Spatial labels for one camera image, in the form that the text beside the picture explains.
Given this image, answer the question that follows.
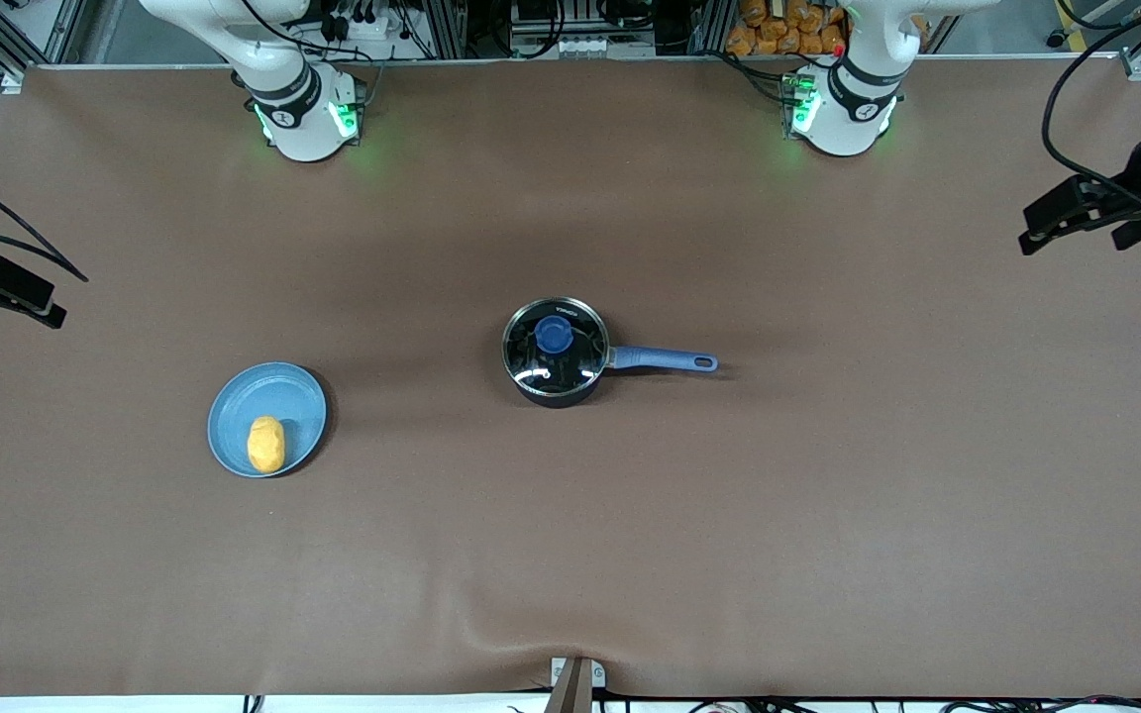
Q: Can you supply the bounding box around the yellow potato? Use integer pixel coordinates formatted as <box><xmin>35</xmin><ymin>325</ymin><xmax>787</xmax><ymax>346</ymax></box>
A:
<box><xmin>247</xmin><ymin>415</ymin><xmax>287</xmax><ymax>474</ymax></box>

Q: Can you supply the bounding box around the glass lid with blue knob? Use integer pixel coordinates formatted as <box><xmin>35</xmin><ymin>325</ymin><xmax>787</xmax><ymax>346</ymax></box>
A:
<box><xmin>502</xmin><ymin>298</ymin><xmax>610</xmax><ymax>390</ymax></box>

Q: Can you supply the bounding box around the blue round plate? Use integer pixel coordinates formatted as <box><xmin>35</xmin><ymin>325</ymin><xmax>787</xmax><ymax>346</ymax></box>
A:
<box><xmin>207</xmin><ymin>361</ymin><xmax>329</xmax><ymax>479</ymax></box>

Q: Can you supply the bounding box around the bag of orange snacks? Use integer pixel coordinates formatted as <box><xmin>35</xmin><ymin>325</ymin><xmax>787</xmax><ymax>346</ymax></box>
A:
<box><xmin>725</xmin><ymin>0</ymin><xmax>851</xmax><ymax>57</ymax></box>

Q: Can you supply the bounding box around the white power strip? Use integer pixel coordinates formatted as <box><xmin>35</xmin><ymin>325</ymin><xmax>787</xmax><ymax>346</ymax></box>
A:
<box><xmin>333</xmin><ymin>8</ymin><xmax>405</xmax><ymax>43</ymax></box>

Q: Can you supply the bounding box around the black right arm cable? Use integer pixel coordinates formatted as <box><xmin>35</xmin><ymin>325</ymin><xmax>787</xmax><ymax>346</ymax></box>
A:
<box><xmin>0</xmin><ymin>166</ymin><xmax>89</xmax><ymax>284</ymax></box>

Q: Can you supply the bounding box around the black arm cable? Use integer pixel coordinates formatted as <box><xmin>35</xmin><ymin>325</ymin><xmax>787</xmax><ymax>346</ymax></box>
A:
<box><xmin>0</xmin><ymin>166</ymin><xmax>89</xmax><ymax>284</ymax></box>
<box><xmin>1040</xmin><ymin>0</ymin><xmax>1141</xmax><ymax>214</ymax></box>

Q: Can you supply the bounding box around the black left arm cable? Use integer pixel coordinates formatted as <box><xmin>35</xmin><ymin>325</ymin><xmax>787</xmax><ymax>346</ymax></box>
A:
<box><xmin>1040</xmin><ymin>0</ymin><xmax>1141</xmax><ymax>214</ymax></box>

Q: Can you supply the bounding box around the black pot with blue handle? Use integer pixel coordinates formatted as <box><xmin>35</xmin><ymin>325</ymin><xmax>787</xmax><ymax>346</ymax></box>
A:
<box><xmin>502</xmin><ymin>298</ymin><xmax>720</xmax><ymax>409</ymax></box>

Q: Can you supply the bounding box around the metal table edge bracket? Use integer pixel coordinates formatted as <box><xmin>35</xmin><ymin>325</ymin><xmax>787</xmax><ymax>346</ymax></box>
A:
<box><xmin>549</xmin><ymin>656</ymin><xmax>607</xmax><ymax>713</ymax></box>

